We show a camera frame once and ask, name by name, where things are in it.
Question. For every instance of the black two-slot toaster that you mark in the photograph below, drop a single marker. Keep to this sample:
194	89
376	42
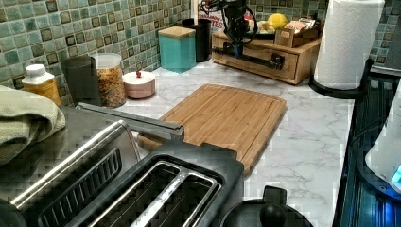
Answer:
177	185

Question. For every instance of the stainless toaster oven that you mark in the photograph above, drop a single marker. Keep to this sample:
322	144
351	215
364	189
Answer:
51	183

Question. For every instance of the teal canister with wooden lid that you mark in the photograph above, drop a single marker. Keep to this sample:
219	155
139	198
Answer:
177	48

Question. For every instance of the dark grey tumbler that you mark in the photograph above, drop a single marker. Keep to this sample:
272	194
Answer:
82	80

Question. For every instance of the black cylindrical canister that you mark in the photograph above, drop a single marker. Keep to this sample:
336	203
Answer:
203	38

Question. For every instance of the pink bowl with white lid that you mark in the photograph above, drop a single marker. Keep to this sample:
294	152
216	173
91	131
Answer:
139	84

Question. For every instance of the red and white box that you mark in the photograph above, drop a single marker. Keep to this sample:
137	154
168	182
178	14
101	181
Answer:
212	14

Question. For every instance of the bamboo cutting board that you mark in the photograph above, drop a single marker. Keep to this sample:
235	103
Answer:
229	117

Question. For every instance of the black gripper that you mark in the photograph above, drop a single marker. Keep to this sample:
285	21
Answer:
235	25

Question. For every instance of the metal oven door handle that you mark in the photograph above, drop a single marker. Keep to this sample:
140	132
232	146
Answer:
141	124

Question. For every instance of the black pot lid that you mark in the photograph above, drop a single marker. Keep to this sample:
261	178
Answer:
269	211

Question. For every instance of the green folded towel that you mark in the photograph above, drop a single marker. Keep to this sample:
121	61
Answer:
26	118

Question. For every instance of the white capped supplement bottle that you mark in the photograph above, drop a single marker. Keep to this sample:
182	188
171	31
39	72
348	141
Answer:
40	82

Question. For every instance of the yellow lemon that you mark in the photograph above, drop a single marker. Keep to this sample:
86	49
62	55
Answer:
277	20

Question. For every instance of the wooden tray with snacks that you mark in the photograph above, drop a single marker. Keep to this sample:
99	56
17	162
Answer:
290	34

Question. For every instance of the glass jar with granola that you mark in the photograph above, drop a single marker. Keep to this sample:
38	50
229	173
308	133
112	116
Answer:
111	86

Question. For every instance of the wooden drawer cabinet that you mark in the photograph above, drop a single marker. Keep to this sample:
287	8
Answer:
307	55

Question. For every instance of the paper towel roll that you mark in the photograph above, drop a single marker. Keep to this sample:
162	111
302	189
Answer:
348	37

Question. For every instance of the black paper towel holder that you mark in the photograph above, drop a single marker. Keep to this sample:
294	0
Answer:
355	93

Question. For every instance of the wooden drawer with black handle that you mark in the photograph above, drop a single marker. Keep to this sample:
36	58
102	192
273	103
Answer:
259	60

